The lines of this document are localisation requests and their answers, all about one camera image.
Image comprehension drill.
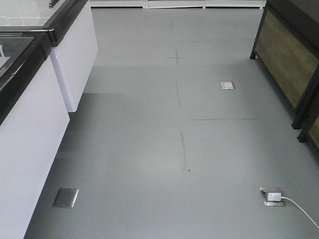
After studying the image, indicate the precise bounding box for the far white chest freezer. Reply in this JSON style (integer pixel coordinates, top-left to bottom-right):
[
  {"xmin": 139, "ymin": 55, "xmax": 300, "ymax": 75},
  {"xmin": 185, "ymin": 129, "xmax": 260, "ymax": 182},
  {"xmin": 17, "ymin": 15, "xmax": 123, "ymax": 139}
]
[{"xmin": 0, "ymin": 0, "xmax": 98, "ymax": 113}]

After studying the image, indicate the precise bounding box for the open steel floor socket right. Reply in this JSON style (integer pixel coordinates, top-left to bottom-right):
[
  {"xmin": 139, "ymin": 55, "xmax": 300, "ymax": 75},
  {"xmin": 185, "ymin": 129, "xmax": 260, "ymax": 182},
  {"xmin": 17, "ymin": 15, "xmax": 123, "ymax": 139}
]
[{"xmin": 259, "ymin": 187, "xmax": 286, "ymax": 207}]

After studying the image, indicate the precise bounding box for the black wooden display stand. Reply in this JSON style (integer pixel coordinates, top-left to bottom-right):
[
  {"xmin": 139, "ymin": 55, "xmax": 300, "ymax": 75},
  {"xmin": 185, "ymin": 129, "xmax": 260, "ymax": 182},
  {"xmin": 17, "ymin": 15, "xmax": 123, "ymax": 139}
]
[
  {"xmin": 297, "ymin": 96, "xmax": 319, "ymax": 149},
  {"xmin": 250, "ymin": 0, "xmax": 319, "ymax": 129}
]

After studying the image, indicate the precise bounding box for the near white chest freezer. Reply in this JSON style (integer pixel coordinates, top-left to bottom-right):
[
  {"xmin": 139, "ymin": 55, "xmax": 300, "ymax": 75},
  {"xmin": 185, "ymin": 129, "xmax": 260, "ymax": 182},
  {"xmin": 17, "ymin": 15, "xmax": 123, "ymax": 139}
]
[{"xmin": 0, "ymin": 33, "xmax": 70, "ymax": 239}]

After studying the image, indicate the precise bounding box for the steel floor socket far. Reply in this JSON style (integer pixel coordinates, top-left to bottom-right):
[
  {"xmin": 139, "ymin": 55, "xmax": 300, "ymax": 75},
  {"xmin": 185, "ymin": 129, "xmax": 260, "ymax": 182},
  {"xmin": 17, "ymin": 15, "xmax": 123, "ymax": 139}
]
[{"xmin": 220, "ymin": 81, "xmax": 236, "ymax": 90}]

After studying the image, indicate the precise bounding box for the white shelf base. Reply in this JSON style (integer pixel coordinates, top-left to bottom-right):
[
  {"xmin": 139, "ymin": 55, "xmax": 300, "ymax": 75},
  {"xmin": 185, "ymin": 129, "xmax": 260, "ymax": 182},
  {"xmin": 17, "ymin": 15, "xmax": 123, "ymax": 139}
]
[{"xmin": 90, "ymin": 0, "xmax": 266, "ymax": 9}]

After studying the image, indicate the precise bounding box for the near black wooden display stand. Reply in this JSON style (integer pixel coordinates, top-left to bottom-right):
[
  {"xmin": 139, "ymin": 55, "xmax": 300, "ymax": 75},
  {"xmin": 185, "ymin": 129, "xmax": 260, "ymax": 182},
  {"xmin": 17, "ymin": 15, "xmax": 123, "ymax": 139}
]
[{"xmin": 297, "ymin": 96, "xmax": 319, "ymax": 149}]

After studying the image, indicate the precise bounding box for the white power cable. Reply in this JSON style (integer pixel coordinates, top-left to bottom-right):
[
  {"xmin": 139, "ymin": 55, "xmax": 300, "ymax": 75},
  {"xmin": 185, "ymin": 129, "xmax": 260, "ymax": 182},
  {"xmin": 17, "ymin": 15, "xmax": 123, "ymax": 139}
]
[{"xmin": 281, "ymin": 196, "xmax": 319, "ymax": 231}]

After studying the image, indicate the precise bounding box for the far black wooden display stand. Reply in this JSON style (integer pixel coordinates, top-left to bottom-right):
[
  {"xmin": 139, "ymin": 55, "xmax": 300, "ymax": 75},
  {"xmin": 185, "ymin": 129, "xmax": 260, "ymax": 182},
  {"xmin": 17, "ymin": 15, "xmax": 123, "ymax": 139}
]
[{"xmin": 250, "ymin": 0, "xmax": 319, "ymax": 129}]

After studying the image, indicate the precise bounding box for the white power adapter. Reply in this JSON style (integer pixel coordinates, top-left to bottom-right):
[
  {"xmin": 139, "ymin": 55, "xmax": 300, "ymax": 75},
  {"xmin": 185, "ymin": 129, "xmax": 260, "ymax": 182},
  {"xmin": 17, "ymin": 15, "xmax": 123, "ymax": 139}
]
[{"xmin": 265, "ymin": 192, "xmax": 282, "ymax": 202}]

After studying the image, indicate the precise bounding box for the white chest freezer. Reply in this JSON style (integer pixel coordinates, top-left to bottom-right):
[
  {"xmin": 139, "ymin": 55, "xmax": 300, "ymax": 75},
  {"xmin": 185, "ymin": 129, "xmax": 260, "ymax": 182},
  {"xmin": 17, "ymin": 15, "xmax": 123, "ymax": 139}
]
[
  {"xmin": 0, "ymin": 33, "xmax": 70, "ymax": 239},
  {"xmin": 0, "ymin": 0, "xmax": 98, "ymax": 113}
]

